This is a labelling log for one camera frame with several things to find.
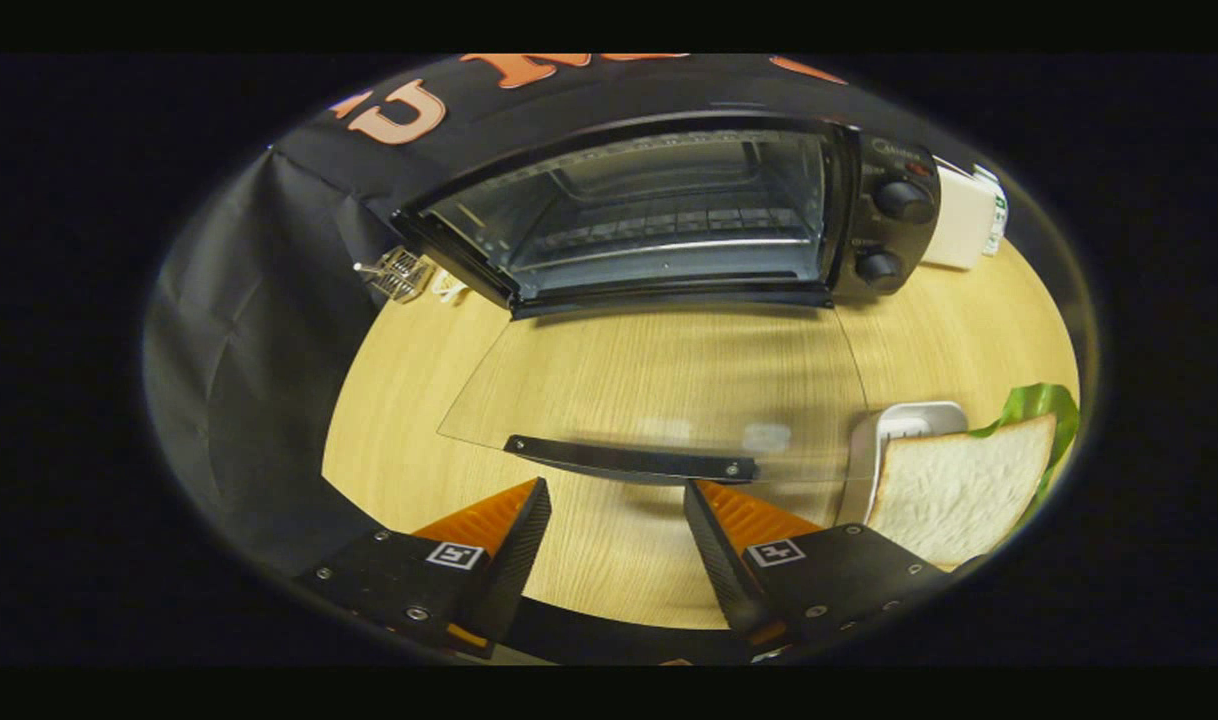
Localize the sandwich with lettuce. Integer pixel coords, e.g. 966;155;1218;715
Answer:
864;383;1082;571

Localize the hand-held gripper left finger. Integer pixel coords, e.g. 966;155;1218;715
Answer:
294;477;553;661

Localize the white slot toaster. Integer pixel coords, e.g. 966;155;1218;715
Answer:
921;160;1000;271

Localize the green labelled white bottle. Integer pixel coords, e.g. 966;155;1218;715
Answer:
974;165;1010;256

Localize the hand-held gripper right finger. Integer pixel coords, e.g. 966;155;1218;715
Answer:
683;478;970;651

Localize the white ridged plate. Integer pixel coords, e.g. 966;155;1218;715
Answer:
837;400;970;526

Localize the black toaster oven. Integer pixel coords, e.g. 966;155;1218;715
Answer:
389;110;942;488

